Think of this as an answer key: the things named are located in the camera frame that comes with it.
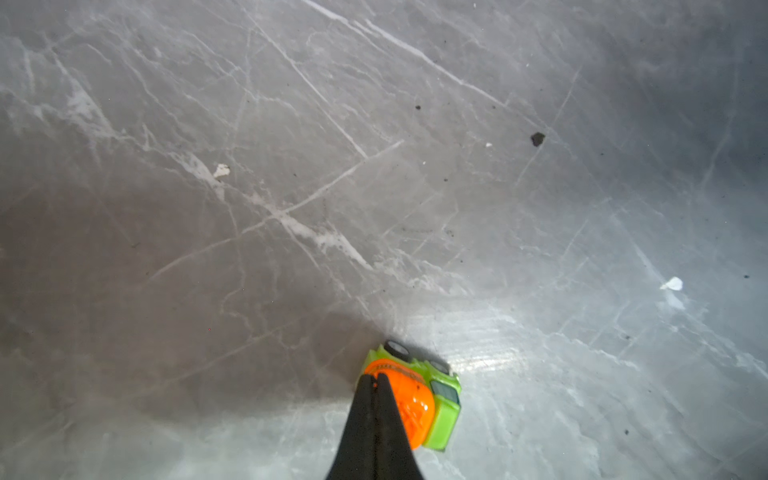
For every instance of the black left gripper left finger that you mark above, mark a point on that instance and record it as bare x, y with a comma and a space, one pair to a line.
355, 458

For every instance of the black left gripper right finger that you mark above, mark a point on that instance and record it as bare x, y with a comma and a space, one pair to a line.
394, 459

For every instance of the orange green toy truck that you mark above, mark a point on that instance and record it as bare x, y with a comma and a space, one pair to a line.
426, 393

